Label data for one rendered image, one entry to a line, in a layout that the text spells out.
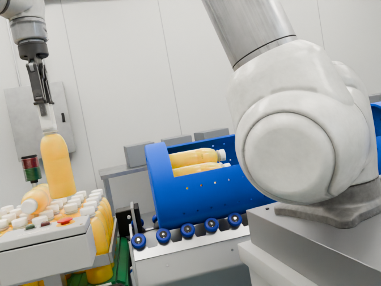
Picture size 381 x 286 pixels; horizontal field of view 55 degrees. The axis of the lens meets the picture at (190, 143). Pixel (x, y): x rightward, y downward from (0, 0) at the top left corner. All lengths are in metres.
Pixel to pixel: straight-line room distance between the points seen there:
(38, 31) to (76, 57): 3.52
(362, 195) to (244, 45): 0.34
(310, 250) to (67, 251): 0.53
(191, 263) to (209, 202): 0.19
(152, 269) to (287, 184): 0.75
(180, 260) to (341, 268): 0.65
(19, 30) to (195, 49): 3.88
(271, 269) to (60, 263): 0.47
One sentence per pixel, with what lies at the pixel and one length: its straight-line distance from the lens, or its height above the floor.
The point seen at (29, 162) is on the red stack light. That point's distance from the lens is 1.57.
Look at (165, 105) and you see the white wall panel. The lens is 4.61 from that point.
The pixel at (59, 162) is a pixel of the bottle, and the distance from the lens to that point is 1.04.
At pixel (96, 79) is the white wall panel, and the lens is 4.55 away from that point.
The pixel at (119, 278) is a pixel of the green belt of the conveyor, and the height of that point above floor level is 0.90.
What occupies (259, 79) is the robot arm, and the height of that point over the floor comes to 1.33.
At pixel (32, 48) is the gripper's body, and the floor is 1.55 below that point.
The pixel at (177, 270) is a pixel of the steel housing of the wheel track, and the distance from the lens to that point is 1.13.
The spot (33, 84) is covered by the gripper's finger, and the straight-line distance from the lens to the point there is 1.03.
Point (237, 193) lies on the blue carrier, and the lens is 1.11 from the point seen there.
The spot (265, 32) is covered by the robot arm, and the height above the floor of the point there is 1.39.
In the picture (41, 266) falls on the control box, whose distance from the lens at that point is 0.92.
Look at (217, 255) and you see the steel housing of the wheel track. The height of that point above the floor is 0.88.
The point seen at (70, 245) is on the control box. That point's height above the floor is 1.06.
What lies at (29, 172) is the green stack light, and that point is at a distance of 1.57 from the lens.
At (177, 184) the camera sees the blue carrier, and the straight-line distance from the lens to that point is 1.06.
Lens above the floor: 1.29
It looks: 4 degrees down
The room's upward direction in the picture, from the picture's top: 10 degrees counter-clockwise
